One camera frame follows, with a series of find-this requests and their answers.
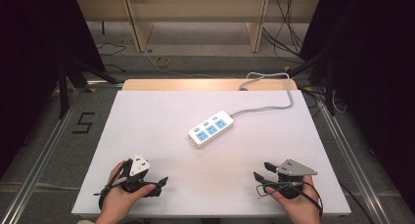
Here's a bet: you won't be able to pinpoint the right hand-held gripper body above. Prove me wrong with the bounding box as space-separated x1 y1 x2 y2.
275 158 319 200

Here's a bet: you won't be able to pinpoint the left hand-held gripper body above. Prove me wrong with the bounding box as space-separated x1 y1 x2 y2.
120 153 161 195

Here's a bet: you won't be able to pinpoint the white power strip blue sockets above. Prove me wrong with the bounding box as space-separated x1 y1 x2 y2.
187 110 235 149

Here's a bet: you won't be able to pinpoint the person's left hand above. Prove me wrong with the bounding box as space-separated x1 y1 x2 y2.
97 159 158 224

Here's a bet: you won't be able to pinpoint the person's right hand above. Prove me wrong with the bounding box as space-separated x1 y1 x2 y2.
265 174 323 224

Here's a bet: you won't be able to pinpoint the white board table cover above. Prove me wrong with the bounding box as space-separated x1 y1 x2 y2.
70 89 352 218

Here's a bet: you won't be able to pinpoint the black tape number mark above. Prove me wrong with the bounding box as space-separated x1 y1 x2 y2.
71 112 96 135

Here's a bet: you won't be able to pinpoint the wooden table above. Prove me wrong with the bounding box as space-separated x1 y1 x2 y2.
120 78 300 92

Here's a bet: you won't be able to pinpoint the black stand legs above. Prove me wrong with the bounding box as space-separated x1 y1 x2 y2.
58 58 119 120
288 49 338 117

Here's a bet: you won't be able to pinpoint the yellow tape roll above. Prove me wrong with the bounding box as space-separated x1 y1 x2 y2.
153 55 171 68

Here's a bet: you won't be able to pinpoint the black curtain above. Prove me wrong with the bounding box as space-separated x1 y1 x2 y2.
299 0 415 206
0 0 107 181

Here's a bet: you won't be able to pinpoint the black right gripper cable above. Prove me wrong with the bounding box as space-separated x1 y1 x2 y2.
255 180 325 218

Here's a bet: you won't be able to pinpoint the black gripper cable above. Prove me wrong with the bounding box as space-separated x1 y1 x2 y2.
93 158 133 210
255 180 325 218

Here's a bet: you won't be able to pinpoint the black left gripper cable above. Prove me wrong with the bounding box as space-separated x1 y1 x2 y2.
93 158 133 210

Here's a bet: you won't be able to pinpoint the aluminium floor rail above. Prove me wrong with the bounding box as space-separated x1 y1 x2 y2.
313 95 393 224
0 82 90 224

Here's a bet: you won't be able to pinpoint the grey power strip cable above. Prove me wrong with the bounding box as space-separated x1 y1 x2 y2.
229 71 295 118

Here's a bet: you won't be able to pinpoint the white floor cable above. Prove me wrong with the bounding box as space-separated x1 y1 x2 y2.
144 52 217 80

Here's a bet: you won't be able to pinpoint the thin black floor cable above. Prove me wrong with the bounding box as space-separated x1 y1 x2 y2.
96 41 128 73

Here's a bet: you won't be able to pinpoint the bundle of black floor cables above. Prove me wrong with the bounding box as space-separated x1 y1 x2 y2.
261 0 310 61

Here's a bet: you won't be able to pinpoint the light wooden shelf frame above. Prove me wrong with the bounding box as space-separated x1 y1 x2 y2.
75 0 321 54

